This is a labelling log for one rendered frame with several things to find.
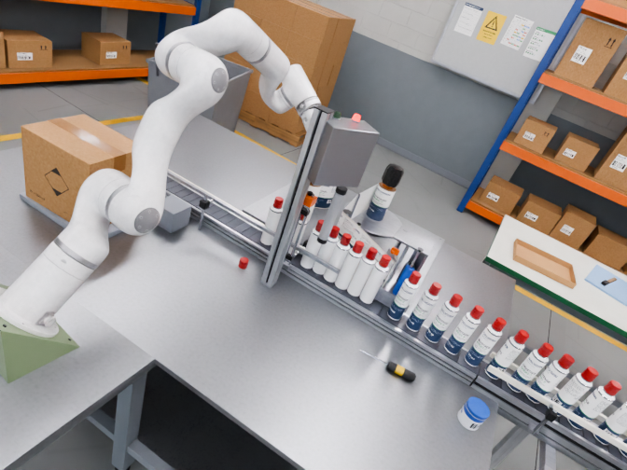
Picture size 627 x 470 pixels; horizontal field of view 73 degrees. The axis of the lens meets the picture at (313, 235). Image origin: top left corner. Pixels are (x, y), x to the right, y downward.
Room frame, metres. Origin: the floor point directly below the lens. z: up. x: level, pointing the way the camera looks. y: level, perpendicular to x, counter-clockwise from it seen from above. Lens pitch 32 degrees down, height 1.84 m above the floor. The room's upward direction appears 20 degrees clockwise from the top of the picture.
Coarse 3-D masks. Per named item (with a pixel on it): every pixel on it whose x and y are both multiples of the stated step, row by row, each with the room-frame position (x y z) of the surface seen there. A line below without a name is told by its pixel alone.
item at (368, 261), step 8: (368, 256) 1.25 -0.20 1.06; (360, 264) 1.25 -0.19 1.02; (368, 264) 1.24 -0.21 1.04; (360, 272) 1.24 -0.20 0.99; (368, 272) 1.24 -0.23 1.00; (352, 280) 1.26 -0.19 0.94; (360, 280) 1.24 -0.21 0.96; (352, 288) 1.24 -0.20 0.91; (360, 288) 1.25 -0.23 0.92; (352, 296) 1.24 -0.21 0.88
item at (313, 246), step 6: (318, 222) 1.31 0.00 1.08; (318, 228) 1.31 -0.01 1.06; (312, 234) 1.31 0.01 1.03; (318, 234) 1.30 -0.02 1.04; (312, 240) 1.30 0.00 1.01; (306, 246) 1.32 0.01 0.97; (312, 246) 1.30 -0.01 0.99; (318, 246) 1.31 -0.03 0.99; (312, 252) 1.30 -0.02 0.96; (306, 258) 1.30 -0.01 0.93; (300, 264) 1.31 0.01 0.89; (306, 264) 1.30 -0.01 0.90; (312, 264) 1.31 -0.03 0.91
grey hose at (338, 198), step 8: (336, 192) 1.20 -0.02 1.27; (344, 192) 1.20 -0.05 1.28; (336, 200) 1.20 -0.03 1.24; (336, 208) 1.20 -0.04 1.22; (328, 216) 1.20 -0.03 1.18; (336, 216) 1.21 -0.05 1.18; (328, 224) 1.20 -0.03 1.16; (320, 232) 1.21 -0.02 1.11; (328, 232) 1.21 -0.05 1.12; (320, 240) 1.20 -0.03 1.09
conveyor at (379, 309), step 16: (176, 192) 1.49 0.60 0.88; (192, 192) 1.53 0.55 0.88; (208, 208) 1.46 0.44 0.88; (224, 224) 1.40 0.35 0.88; (240, 224) 1.43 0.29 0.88; (256, 240) 1.37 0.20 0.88; (336, 288) 1.25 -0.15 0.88; (400, 320) 1.21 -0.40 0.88; (416, 336) 1.16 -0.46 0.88; (464, 352) 1.16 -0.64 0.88
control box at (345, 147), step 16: (336, 128) 1.16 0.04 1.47; (352, 128) 1.21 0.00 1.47; (368, 128) 1.27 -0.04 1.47; (320, 144) 1.18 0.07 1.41; (336, 144) 1.17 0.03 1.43; (352, 144) 1.21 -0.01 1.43; (368, 144) 1.24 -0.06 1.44; (320, 160) 1.16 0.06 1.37; (336, 160) 1.19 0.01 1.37; (352, 160) 1.22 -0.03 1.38; (368, 160) 1.26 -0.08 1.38; (320, 176) 1.16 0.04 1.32; (336, 176) 1.20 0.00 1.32; (352, 176) 1.24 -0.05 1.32
